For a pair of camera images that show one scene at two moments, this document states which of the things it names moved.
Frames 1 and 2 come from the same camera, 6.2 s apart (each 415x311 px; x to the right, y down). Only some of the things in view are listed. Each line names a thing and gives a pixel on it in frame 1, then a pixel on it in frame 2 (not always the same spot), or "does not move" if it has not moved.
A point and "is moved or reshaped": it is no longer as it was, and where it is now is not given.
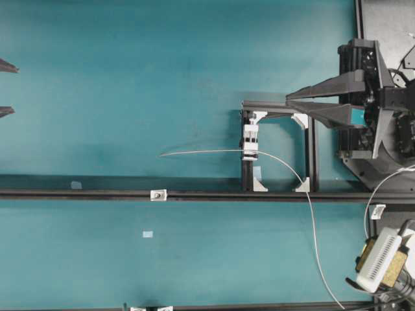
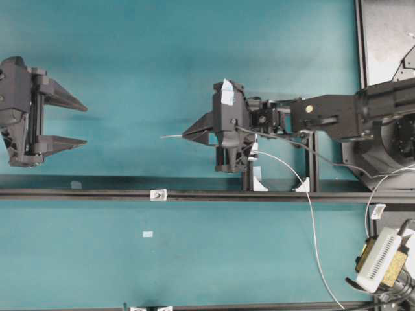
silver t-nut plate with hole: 158,195 does not move
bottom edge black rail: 350,306 does not move
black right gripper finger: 334,115 → 201,135
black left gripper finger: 5,111 → 48,144
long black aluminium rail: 72,195 does not move
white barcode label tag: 377,212 does not move
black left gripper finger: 6,67 → 54,92
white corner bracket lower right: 305,186 does not move
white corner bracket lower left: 257,186 does not move
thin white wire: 308,199 is moved or reshaped
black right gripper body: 369,74 → 231,115
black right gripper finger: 353,81 → 205,121
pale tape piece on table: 148,234 does not move
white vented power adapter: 379,259 does not move
